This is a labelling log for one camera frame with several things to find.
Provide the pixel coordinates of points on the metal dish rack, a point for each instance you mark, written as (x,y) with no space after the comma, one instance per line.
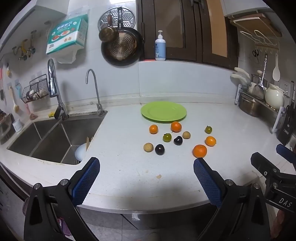
(268,112)

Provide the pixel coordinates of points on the black frying pan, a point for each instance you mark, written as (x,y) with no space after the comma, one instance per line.
(138,44)

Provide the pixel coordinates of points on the teal paper towel pack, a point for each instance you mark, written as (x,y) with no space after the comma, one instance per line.
(67,32)

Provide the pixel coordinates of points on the round metal steamer rack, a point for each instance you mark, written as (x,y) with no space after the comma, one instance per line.
(128,17)

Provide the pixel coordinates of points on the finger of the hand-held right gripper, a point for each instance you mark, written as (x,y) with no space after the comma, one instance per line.
(261,162)
(285,151)

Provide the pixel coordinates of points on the chrome pull-down faucet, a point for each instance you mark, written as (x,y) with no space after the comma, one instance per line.
(53,85)

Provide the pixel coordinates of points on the wooden cutting board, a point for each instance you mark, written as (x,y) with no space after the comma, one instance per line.
(256,22)

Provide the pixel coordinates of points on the stainless steel sink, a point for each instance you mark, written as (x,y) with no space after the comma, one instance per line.
(46,139)

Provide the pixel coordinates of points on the large orange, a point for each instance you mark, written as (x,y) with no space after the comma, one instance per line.
(200,150)

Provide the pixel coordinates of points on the white pump soap bottle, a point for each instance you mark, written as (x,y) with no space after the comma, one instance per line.
(160,48)

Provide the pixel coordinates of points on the brass colander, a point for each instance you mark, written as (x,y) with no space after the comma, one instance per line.
(123,46)

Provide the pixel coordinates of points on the cream teapot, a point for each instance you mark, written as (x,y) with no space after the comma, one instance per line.
(274,98)

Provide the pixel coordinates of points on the dark purple plum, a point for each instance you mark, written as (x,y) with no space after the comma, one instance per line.
(178,140)
(159,149)

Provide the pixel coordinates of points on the white rice paddle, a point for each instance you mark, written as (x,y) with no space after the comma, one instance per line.
(276,73)

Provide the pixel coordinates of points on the stainless steel pot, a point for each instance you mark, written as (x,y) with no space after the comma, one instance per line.
(249,105)

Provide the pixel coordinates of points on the wooden chopsticks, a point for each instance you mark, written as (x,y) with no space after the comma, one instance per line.
(88,142)

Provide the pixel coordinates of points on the bicycle-shaped wall hook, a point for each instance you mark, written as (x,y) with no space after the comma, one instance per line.
(24,46)

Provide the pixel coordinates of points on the small white cup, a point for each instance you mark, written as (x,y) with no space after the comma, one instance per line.
(17,125)

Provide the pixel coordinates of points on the dark wooden window frame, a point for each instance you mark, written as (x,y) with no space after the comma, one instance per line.
(196,34)

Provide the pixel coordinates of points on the brass saucepan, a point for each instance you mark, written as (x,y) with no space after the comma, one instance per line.
(108,34)

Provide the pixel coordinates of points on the tan round fruit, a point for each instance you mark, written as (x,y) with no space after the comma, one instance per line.
(148,147)
(186,134)

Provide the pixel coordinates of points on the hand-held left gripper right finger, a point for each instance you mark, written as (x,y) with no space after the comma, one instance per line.
(207,183)

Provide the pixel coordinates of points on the person's right forearm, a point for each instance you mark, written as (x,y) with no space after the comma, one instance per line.
(278,224)

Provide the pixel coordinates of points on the green round fruit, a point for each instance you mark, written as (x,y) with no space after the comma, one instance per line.
(208,129)
(167,137)

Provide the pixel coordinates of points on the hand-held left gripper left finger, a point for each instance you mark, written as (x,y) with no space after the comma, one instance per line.
(85,183)

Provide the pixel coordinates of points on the slim gooseneck faucet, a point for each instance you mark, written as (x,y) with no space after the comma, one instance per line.
(97,92)

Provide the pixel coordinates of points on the metal ladle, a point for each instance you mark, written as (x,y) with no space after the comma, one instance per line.
(259,91)

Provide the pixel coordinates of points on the white bowl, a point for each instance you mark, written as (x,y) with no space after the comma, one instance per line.
(81,153)

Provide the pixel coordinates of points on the small orange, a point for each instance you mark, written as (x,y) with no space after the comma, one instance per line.
(176,126)
(210,141)
(153,129)

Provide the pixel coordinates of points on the black scissors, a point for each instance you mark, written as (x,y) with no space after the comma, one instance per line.
(255,53)

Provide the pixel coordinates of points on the wooden dish brush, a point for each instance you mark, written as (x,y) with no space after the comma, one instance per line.
(16,107)

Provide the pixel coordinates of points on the green plate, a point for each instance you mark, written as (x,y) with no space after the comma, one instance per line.
(161,112)

